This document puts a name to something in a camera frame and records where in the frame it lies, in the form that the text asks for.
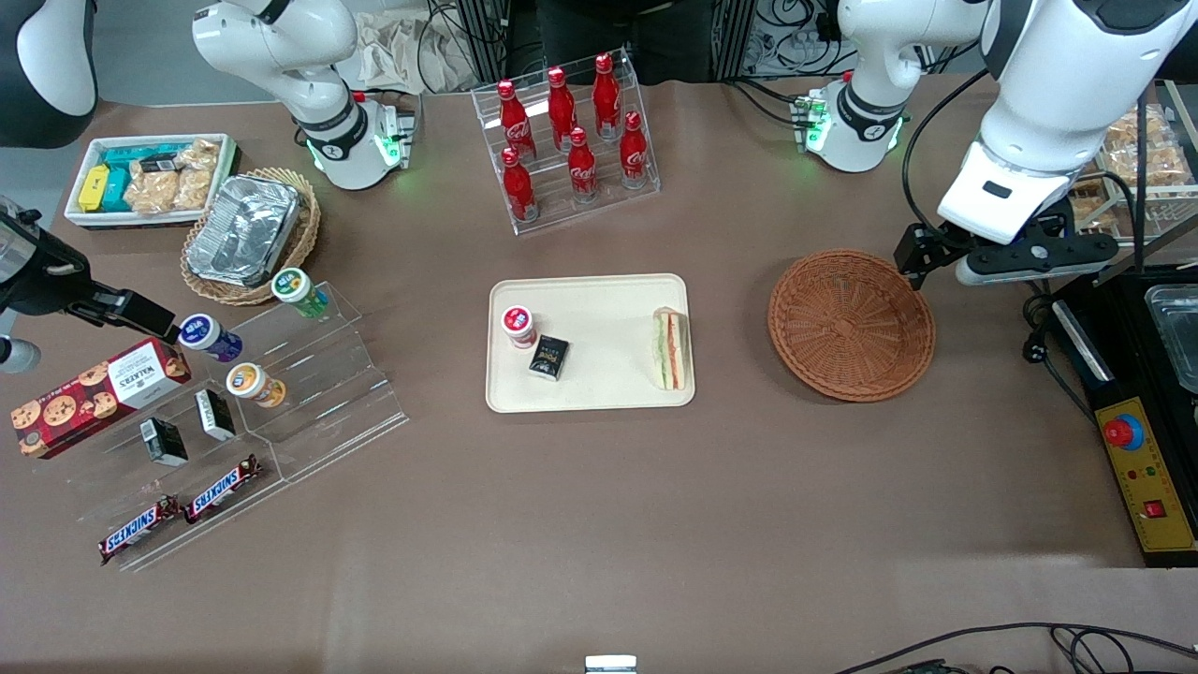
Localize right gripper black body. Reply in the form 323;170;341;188
0;197;92;316

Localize triangle sandwich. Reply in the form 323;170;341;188
651;307;689;392

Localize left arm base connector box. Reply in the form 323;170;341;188
794;92;832;153

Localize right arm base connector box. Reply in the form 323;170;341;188
373;98;418;171

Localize brown round wicker basket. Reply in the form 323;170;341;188
767;249;937;403

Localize silver foil tray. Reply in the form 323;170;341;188
187;174;302;287

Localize light oval wicker basket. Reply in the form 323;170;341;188
181;168;322;307

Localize beige plastic tray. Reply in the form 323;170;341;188
485;273;696;414

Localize purple small jar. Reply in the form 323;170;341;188
178;314;243;364

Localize tan snack pack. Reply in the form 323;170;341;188
1072;183;1124;231
1104;103;1194;188

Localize red Walkers cookie box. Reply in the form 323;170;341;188
11;338;192;460

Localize clear bag tan snacks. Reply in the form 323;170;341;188
173;140;220;211
124;168;179;214

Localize small black white box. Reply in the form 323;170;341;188
139;418;189;467
194;388;237;442

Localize white rectangular bin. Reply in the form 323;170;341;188
64;133;240;230

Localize orange small jar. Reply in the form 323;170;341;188
226;362;286;409

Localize teal long box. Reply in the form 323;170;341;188
101;145;181;174

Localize green lid small jar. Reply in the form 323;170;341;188
271;268;330;320

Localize Snickers chocolate bar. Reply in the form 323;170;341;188
98;495;183;565
183;454;263;525

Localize black sealing machine yellow panel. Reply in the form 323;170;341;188
1048;225;1198;569

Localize clear acrylic stepped display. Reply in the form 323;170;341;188
66;281;410;574

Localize silver rectangular container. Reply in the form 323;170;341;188
1144;284;1198;394

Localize clear acrylic bottle rack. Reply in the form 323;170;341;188
471;49;662;237

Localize red cola bottle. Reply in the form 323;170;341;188
619;111;650;188
567;127;600;202
497;80;536;160
501;148;539;223
548;66;579;151
592;53;622;139

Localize beige crumpled cloth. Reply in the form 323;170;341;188
356;9;478;95

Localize small black box gold print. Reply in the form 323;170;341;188
528;335;570;382

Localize red lid small jar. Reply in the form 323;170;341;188
501;305;539;350

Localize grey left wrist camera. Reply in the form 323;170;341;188
955;234;1119;285

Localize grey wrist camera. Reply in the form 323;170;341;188
0;337;43;375
955;234;1119;285

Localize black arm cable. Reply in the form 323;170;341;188
901;70;993;235

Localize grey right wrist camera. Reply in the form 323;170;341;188
0;337;43;375

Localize black power cable with plug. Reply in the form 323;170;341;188
1020;281;1098;424

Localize white wire basket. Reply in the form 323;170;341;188
1067;80;1198;249

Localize black floor cables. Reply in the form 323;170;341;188
833;623;1198;674

